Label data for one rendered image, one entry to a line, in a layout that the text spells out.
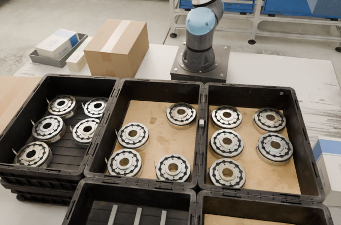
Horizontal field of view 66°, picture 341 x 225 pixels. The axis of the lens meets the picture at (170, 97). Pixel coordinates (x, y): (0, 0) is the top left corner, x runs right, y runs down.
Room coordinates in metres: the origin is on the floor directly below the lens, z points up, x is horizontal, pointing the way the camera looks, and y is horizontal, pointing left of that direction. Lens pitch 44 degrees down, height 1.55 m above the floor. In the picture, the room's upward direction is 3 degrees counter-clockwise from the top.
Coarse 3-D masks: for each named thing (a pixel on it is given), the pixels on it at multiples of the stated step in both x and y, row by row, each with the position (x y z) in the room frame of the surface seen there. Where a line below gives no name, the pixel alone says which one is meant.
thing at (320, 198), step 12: (216, 84) 0.68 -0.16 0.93; (228, 84) 0.68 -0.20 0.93; (240, 84) 0.67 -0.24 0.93; (204, 96) 0.62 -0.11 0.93; (204, 108) 0.57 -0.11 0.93; (204, 120) 0.52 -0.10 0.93; (300, 120) 0.50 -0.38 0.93; (204, 132) 0.48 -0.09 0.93; (204, 144) 0.43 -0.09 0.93; (204, 156) 0.40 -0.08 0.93; (312, 156) 0.38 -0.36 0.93; (312, 168) 0.34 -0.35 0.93; (228, 192) 0.29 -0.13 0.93; (240, 192) 0.29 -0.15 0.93; (252, 192) 0.29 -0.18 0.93; (264, 192) 0.29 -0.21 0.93; (276, 192) 0.28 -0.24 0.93; (324, 192) 0.28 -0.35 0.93
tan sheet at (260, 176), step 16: (208, 128) 0.57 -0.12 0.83; (240, 128) 0.56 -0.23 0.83; (208, 144) 0.50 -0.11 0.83; (256, 144) 0.49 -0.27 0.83; (208, 160) 0.44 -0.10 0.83; (240, 160) 0.44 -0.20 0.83; (256, 160) 0.43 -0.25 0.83; (256, 176) 0.38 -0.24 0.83; (272, 176) 0.38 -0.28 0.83; (288, 176) 0.37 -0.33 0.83; (288, 192) 0.33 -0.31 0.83
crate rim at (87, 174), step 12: (120, 84) 0.71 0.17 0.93; (180, 84) 0.70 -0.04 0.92; (192, 84) 0.69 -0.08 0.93; (108, 120) 0.55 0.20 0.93; (96, 144) 0.46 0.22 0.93; (120, 180) 0.34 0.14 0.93; (132, 180) 0.34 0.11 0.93; (144, 180) 0.33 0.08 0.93; (156, 180) 0.33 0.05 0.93; (168, 180) 0.33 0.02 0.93; (192, 180) 0.33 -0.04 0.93
